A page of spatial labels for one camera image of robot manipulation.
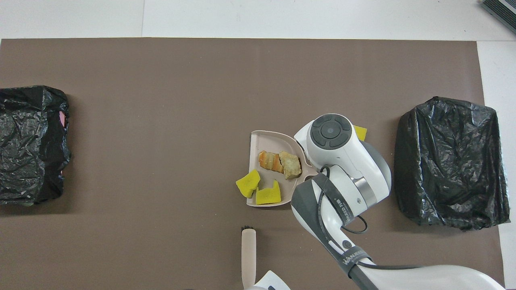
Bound beige plastic dustpan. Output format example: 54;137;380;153
247;130;319;207

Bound striped croissant piece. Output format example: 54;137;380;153
258;151;284;174
279;151;302;180

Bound beige hand brush black bristles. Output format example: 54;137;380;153
241;226;257;290

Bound black bag-lined bin pink patch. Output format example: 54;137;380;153
0;85;71;207

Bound brown table mat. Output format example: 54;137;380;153
0;38;505;290

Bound grey ribbed device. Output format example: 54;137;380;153
480;0;516;35

